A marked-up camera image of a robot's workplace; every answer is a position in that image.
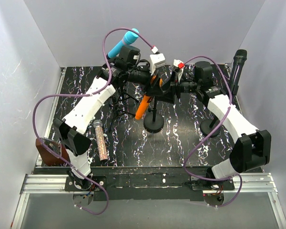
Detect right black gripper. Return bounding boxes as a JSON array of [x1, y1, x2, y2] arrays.
[[156, 71, 200, 105]]

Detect orange microphone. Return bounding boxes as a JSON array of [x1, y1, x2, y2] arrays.
[[134, 75, 163, 120]]

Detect round base stand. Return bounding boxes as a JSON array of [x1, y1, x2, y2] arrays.
[[143, 97, 165, 134], [200, 118, 219, 136]]

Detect small black tripod stand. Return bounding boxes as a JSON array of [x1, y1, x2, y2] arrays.
[[108, 105, 135, 132]]

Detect glitter silver microphone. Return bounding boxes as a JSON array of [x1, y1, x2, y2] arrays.
[[93, 120, 108, 163]]

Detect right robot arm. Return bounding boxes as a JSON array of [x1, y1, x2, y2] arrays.
[[176, 62, 271, 190]]

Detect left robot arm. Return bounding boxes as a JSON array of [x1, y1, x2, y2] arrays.
[[53, 45, 165, 191]]

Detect tall black tripod stand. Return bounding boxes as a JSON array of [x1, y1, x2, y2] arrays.
[[109, 85, 139, 108]]

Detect cyan microphone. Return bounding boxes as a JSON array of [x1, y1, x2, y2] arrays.
[[106, 31, 139, 60]]

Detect black microphone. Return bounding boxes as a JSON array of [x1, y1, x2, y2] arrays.
[[228, 49, 247, 95]]

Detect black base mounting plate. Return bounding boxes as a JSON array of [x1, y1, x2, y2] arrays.
[[64, 166, 235, 202]]

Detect brown box with clear lid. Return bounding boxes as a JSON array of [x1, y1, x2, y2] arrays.
[[35, 138, 70, 167]]

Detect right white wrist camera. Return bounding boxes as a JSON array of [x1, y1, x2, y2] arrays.
[[173, 59, 185, 82]]

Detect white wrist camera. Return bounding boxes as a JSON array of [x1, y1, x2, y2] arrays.
[[149, 46, 166, 76], [173, 59, 185, 82]]

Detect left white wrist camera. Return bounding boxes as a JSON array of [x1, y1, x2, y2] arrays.
[[149, 46, 166, 76]]

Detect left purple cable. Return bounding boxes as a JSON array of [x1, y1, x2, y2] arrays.
[[32, 28, 158, 172]]

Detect purple cable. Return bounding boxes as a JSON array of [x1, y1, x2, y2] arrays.
[[183, 55, 234, 178], [32, 28, 158, 172]]

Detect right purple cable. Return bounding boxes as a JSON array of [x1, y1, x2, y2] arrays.
[[183, 55, 234, 178]]

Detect aluminium rail frame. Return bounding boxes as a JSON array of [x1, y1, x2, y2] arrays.
[[11, 173, 286, 229]]

